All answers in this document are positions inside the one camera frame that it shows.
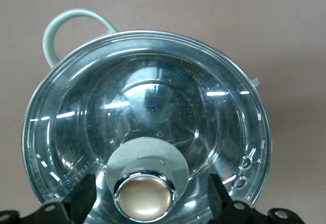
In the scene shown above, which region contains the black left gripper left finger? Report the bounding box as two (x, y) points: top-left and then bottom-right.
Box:
(0, 173), (99, 224)

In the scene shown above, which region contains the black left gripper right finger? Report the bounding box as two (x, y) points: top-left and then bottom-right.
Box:
(207, 173), (308, 224)

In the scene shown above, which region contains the glass lid with gold knob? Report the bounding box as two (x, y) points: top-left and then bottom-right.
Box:
(21, 30), (272, 224)

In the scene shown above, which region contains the steel pot with grey handles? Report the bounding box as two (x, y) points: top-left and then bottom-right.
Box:
(42, 9), (273, 224)

